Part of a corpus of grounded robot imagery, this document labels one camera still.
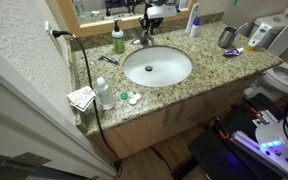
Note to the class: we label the chrome sink faucet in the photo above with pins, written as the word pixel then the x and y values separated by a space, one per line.
pixel 145 39

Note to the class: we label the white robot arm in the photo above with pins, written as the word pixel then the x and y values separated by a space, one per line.
pixel 270 143

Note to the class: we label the tall white blue tube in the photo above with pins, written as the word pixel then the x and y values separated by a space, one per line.
pixel 191 17

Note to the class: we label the small white bottle blue cap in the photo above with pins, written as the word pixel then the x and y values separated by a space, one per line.
pixel 194 28

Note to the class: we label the white paper packet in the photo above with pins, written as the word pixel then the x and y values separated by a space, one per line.
pixel 81 98

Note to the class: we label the blue razor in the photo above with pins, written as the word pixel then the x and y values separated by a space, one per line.
pixel 102 57

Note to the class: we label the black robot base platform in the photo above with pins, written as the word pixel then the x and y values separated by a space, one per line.
pixel 222 159

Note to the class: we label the white wall outlet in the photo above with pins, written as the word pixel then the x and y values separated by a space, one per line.
pixel 49 29

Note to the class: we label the white lotion tube orange cap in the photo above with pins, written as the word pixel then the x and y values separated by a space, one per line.
pixel 258 36

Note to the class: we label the clear plastic water bottle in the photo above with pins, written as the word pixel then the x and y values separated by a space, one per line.
pixel 104 93

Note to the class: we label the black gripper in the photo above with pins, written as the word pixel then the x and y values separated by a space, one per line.
pixel 148 25

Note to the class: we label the contact lens case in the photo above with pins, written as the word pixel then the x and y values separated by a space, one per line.
pixel 131 97

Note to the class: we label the purple toothpaste tube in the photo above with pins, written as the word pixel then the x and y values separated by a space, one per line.
pixel 234 52

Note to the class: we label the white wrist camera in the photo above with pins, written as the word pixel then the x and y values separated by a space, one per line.
pixel 161 11

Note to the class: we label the white oval sink basin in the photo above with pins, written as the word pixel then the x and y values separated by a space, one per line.
pixel 157 66

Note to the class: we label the toothbrush in cup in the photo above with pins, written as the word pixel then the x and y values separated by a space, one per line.
pixel 245 25

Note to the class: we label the wooden vanity cabinet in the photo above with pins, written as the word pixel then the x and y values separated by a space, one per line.
pixel 166 111

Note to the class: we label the grey metal cup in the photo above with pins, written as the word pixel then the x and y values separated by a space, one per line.
pixel 227 37

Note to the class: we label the green soap pump bottle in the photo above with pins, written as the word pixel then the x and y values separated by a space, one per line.
pixel 118 39

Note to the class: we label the white door frame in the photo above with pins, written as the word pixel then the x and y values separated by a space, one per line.
pixel 35 116

